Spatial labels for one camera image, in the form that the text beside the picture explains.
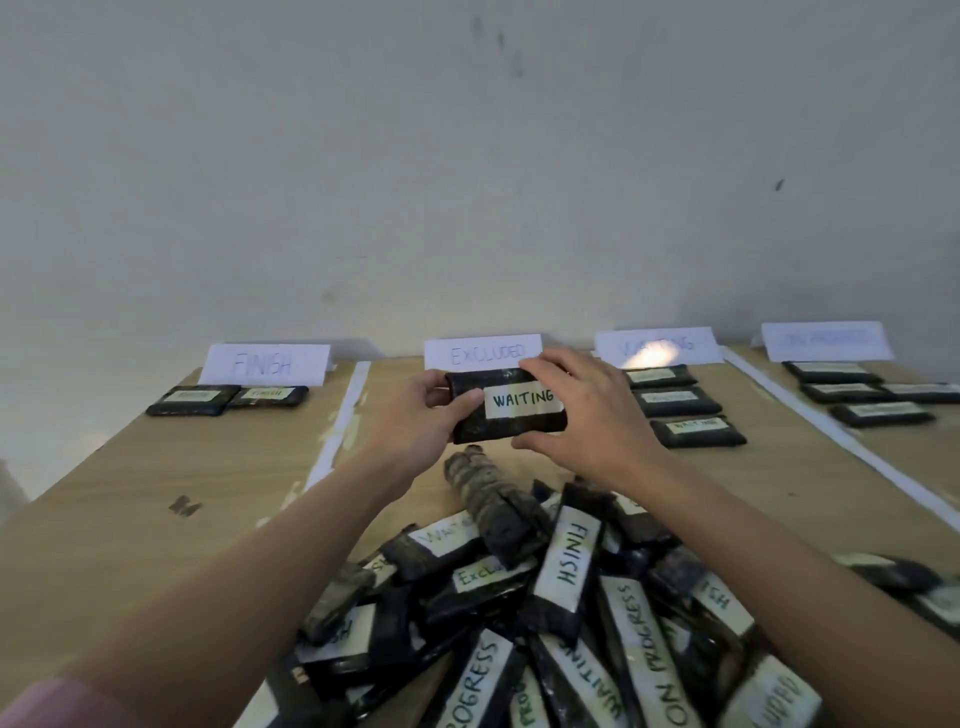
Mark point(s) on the person's right forearm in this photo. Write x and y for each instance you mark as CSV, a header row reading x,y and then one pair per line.
x,y
787,600

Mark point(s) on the pile of black labelled packets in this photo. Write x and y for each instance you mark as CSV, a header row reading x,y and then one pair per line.
x,y
555,615

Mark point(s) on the person's right thumb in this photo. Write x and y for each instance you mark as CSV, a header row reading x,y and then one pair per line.
x,y
541,441

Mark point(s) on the pink sleeve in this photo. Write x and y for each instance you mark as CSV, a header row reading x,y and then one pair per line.
x,y
60,709

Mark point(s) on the person's left forearm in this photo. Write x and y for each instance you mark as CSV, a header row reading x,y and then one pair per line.
x,y
225,600

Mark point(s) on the white paper sign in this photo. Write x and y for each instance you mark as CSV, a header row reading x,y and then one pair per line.
x,y
480,351
826,342
264,364
658,346

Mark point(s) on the person's right hand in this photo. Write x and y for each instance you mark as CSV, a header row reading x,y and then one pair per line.
x,y
604,427

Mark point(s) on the white tape strip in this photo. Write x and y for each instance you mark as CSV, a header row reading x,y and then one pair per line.
x,y
341,427
840,439

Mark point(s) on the person's left thumb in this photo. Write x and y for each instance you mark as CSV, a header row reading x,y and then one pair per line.
x,y
457,406

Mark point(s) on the person's left hand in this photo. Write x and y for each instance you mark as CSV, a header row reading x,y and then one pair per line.
x,y
405,431

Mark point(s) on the black packet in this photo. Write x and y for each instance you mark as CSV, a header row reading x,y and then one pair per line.
x,y
661,376
881,415
831,372
677,402
270,396
926,393
844,393
191,400
517,427
697,433

